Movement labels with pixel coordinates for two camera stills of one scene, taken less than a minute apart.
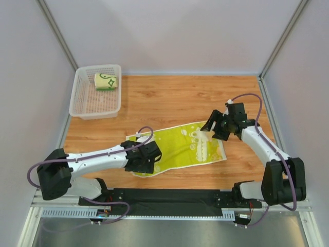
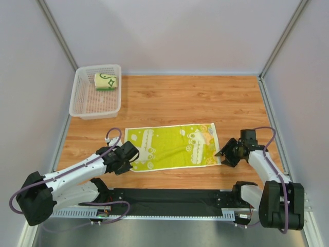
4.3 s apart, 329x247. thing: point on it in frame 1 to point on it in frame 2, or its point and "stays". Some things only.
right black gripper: (219, 125) to (232, 152)
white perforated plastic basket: (90, 104) stays
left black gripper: (145, 166) to (127, 153)
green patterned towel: (105, 82) stays
